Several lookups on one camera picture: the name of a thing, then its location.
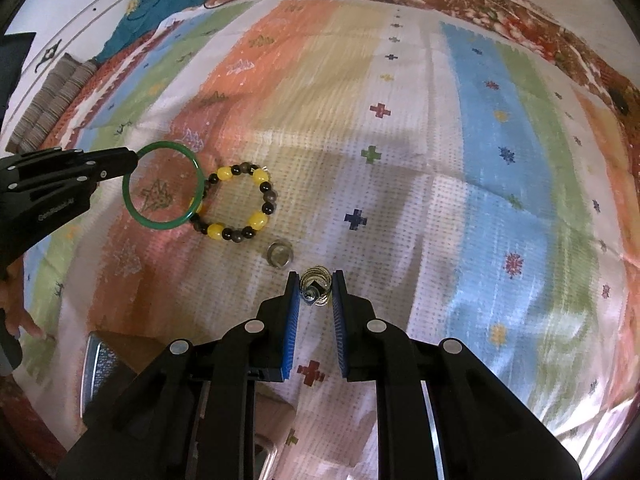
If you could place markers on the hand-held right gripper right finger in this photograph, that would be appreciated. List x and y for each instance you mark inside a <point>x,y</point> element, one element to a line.
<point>339,340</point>

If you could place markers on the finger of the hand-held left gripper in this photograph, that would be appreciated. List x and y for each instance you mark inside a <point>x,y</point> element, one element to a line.
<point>100,156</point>
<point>107,174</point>

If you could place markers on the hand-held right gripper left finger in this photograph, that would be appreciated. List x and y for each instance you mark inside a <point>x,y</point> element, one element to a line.
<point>292,340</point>

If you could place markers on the green bangle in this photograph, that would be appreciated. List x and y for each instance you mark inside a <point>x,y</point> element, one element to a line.
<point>150,221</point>

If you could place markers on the silver metal tin box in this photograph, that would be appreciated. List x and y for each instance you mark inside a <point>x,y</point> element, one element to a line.
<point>102,367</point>

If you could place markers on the person's left hand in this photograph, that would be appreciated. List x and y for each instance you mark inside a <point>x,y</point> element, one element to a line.
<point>20,310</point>

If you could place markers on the grey striped cushion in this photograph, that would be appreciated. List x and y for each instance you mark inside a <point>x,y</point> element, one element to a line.
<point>55,95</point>

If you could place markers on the white headboard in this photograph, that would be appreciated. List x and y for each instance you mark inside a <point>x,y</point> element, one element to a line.
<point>70,17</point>

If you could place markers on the teal cloth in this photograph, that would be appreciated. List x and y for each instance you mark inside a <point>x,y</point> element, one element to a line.
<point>150,5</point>

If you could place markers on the colourful striped mat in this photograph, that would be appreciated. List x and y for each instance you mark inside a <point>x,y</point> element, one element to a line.
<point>400,135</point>

